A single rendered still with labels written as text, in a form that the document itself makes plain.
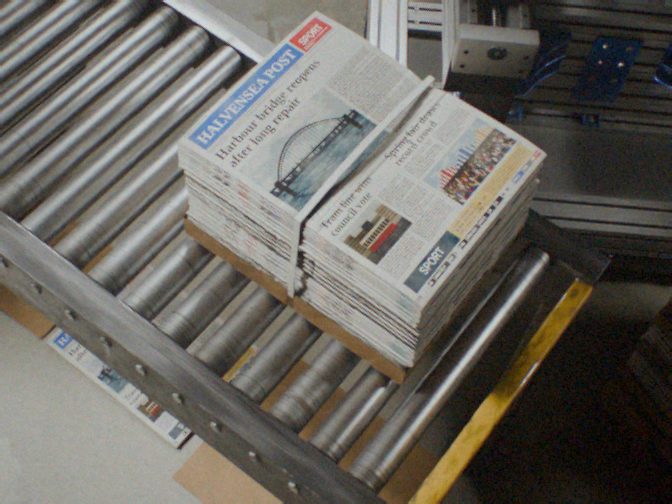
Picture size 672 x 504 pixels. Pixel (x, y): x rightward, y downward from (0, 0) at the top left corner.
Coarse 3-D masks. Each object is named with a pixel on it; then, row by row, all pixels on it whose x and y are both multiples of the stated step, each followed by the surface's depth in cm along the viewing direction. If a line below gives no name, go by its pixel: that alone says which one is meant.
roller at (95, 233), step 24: (168, 144) 159; (144, 168) 156; (168, 168) 156; (120, 192) 153; (144, 192) 154; (96, 216) 150; (120, 216) 151; (72, 240) 148; (96, 240) 149; (72, 264) 147
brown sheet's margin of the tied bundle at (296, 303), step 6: (276, 282) 142; (276, 288) 143; (282, 288) 142; (276, 294) 144; (282, 294) 143; (294, 294) 141; (282, 300) 145; (288, 300) 143; (294, 300) 142; (300, 300) 141; (294, 306) 143; (300, 306) 142; (306, 306) 141; (300, 312) 144; (306, 312) 142; (306, 318) 144
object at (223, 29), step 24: (168, 0) 173; (192, 0) 173; (192, 24) 172; (216, 24) 171; (240, 24) 171; (216, 48) 172; (240, 48) 169; (264, 48) 169; (240, 72) 173; (528, 216) 157; (528, 240) 155; (552, 240) 155; (576, 240) 155; (504, 264) 163; (552, 264) 155; (576, 264) 153; (600, 264) 153; (552, 288) 159
